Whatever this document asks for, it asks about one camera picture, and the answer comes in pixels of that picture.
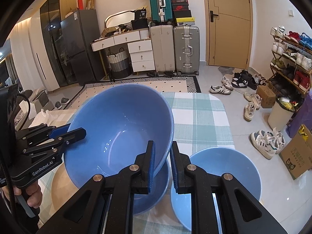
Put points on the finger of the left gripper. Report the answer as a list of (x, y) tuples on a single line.
[(68, 136), (58, 130)]

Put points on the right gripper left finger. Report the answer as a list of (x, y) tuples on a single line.
[(105, 204)]

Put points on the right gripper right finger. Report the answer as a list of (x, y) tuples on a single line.
[(219, 203)]

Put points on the large blue bowl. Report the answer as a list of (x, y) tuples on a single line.
[(119, 122)]

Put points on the light blue bowl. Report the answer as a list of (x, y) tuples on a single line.
[(217, 161)]

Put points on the person's left hand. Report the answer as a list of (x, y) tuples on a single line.
[(34, 191)]

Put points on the cardboard box on floor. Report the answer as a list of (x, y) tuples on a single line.
[(297, 155)]

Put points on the woven laundry basket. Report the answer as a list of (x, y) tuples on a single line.
[(119, 64)]

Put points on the black refrigerator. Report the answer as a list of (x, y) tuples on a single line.
[(79, 30)]

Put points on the checkered green tablecloth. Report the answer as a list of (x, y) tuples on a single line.
[(200, 122)]

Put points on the white vanity desk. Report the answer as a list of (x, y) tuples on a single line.
[(114, 43)]

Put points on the white drawer unit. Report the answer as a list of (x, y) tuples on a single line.
[(141, 54)]

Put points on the purple bag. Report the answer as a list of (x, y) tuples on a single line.
[(303, 116)]

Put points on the white trash bin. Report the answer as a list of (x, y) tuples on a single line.
[(281, 113)]

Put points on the oval vanity mirror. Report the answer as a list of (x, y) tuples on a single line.
[(123, 17)]

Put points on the black glass cabinet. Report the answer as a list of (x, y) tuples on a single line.
[(52, 12)]

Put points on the beige suitcase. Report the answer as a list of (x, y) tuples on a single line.
[(163, 48)]

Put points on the silver aluminium suitcase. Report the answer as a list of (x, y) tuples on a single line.
[(187, 49)]

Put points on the wooden shoe rack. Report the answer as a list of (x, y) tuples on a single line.
[(292, 58)]

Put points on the teal suitcase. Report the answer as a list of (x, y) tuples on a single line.
[(161, 11)]

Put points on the stack of shoe boxes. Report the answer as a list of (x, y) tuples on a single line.
[(182, 13)]

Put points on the wooden door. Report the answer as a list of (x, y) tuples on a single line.
[(229, 27)]

